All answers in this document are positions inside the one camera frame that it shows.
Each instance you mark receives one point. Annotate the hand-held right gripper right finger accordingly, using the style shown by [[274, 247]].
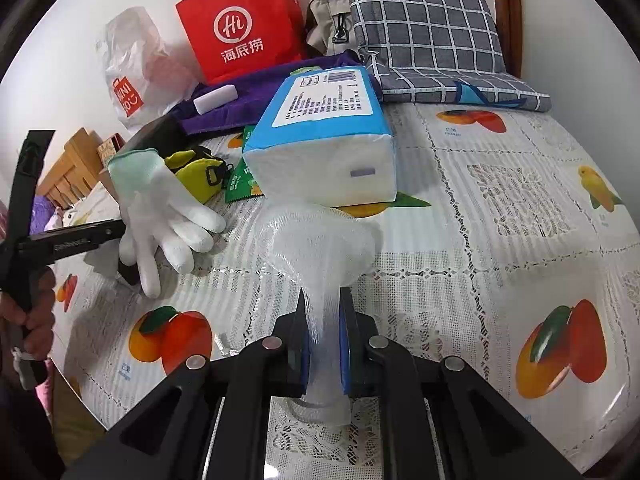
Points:
[[345, 342]]

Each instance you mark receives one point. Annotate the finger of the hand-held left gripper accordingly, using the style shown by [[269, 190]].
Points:
[[129, 272]]

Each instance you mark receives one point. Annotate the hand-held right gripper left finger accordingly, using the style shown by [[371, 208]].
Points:
[[301, 332]]

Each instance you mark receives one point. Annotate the white knit glove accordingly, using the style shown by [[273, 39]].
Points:
[[160, 210]]

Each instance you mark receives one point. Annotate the yellow black pouch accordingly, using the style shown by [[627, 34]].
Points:
[[192, 176]]

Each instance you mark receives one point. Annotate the green wet wipe packet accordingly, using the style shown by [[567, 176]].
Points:
[[240, 186]]

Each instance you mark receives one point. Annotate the person's left forearm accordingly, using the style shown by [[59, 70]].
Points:
[[20, 435]]

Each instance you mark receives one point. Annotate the person's left hand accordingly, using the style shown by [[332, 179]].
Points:
[[37, 310]]

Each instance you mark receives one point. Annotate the pile of plush toys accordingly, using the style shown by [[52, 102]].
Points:
[[47, 212]]

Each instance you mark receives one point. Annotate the wooden furniture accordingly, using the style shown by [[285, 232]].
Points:
[[75, 160]]

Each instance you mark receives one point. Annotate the black box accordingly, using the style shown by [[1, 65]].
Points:
[[150, 135]]

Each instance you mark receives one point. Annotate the blue white tissue pack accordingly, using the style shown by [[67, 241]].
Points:
[[320, 160]]

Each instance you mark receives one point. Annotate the white rectangular block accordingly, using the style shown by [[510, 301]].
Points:
[[215, 98]]

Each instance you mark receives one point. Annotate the white plastic bag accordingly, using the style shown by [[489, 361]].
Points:
[[135, 60]]

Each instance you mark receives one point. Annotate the purple towel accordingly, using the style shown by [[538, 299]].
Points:
[[240, 105]]

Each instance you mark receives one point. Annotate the red paper bag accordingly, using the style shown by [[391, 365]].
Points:
[[240, 10]]

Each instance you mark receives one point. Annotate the beige fabric bag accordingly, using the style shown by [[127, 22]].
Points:
[[322, 15]]

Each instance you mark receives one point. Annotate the grey checked pillow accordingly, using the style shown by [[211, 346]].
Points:
[[425, 25]]

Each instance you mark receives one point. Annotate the wooden bed post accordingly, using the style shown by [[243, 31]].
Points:
[[505, 10]]

